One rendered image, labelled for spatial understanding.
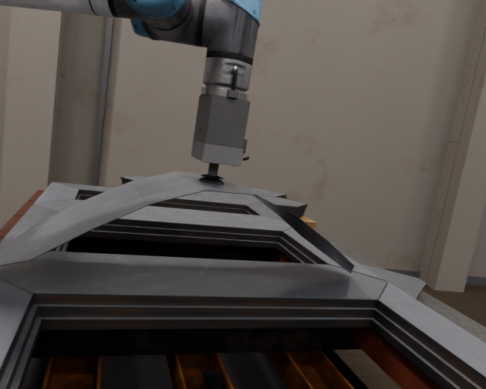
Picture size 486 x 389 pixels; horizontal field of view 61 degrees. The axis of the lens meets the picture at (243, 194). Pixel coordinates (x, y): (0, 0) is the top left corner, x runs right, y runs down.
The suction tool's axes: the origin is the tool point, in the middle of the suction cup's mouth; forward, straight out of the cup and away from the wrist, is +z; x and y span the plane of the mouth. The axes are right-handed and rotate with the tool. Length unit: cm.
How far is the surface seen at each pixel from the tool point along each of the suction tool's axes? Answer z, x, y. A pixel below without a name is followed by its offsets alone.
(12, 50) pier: -38, 74, 250
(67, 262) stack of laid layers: 15.8, 21.1, 5.8
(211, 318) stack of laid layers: 18.8, -0.7, -8.8
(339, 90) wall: -55, -167, 239
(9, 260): 11.3, 27.8, -6.6
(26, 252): 10.0, 25.9, -6.8
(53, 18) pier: -63, 51, 247
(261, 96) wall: -40, -103, 248
